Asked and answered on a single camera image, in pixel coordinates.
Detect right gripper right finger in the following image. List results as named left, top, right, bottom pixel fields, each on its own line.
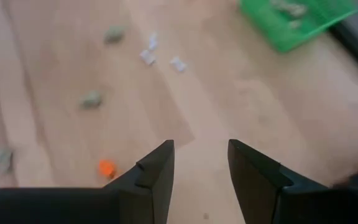
left=227, top=138, right=328, bottom=224

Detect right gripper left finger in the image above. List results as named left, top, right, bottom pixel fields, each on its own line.
left=104, top=139, right=175, bottom=224

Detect small white plastic bone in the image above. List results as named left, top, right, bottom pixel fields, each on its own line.
left=169, top=56, right=188, bottom=73
left=139, top=49, right=157, bottom=66
left=147, top=32, right=158, bottom=50

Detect small orange plastic skeleton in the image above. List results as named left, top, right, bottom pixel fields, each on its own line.
left=98, top=159, right=117, bottom=180

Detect green skull right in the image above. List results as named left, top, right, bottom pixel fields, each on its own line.
left=103, top=25, right=126, bottom=44

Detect green plastic basket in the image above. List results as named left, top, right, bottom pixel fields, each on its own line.
left=239, top=0, right=358, bottom=53

